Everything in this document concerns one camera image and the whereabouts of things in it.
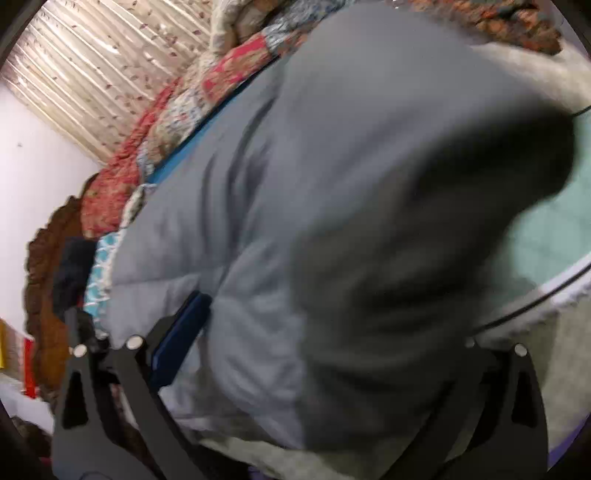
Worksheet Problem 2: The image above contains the teal patterned cloth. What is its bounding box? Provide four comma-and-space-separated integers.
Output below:
83, 231, 123, 333

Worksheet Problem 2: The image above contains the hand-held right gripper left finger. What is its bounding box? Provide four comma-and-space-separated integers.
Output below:
51, 291, 213, 480

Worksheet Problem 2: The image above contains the white dotted blanket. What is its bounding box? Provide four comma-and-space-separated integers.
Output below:
122, 182, 158, 227

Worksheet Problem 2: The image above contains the mint green bed sheet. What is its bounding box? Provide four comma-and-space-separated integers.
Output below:
475, 175, 591, 333

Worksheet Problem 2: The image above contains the blue cloth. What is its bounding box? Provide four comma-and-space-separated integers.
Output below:
152, 111, 241, 185

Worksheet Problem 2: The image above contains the beige chevron blanket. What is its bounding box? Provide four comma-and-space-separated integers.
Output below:
185, 434, 352, 480

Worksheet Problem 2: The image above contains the red floral quilt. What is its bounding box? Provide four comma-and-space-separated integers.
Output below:
81, 78, 185, 238

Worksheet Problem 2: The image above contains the carved wooden headboard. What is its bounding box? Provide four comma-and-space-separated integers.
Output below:
23, 173, 100, 402

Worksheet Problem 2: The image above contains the grey-beige fluffy blanket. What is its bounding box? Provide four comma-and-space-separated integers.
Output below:
462, 41, 591, 121

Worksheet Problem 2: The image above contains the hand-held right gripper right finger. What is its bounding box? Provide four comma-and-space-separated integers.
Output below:
438, 339, 550, 480

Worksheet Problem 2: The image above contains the dark navy cloth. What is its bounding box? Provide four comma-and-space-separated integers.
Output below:
51, 237, 100, 319

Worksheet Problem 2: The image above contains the red object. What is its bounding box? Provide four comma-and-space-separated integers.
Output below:
23, 339, 38, 398

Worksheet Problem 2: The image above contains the patchwork floral quilt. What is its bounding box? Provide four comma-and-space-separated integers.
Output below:
136, 0, 561, 181

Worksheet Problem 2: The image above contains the beige leaf print curtain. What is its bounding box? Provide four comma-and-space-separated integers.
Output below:
0, 0, 218, 164

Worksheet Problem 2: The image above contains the large grey garment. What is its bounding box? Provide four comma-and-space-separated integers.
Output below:
108, 4, 578, 450

